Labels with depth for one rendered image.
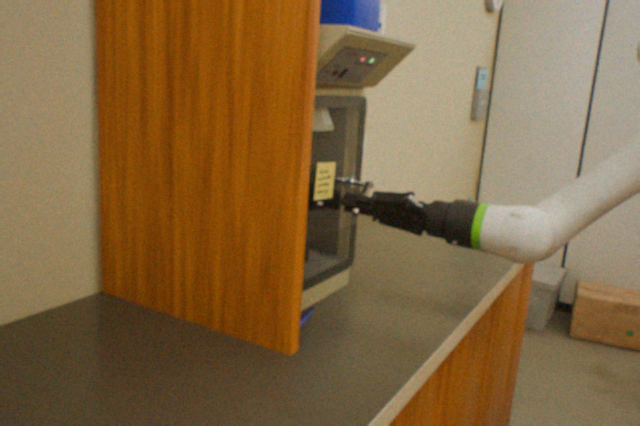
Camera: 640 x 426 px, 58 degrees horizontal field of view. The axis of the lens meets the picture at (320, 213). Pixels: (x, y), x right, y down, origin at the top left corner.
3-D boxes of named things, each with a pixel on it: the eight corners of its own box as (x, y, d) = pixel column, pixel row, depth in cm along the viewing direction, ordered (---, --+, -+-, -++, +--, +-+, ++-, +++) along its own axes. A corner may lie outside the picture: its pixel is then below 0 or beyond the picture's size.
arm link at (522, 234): (556, 208, 101) (544, 270, 102) (563, 212, 112) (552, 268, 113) (476, 196, 108) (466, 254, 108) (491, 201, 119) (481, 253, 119)
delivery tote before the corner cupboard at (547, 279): (451, 310, 380) (457, 262, 373) (471, 292, 415) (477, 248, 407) (546, 336, 349) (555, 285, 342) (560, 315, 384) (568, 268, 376)
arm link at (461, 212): (467, 236, 107) (472, 261, 114) (485, 187, 112) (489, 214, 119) (436, 230, 110) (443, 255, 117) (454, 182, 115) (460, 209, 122)
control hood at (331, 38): (285, 82, 103) (288, 23, 101) (365, 86, 130) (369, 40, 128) (342, 86, 97) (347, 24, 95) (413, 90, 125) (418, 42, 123)
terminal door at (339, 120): (278, 302, 113) (289, 94, 104) (350, 265, 139) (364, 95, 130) (281, 303, 113) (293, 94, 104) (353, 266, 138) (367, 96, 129)
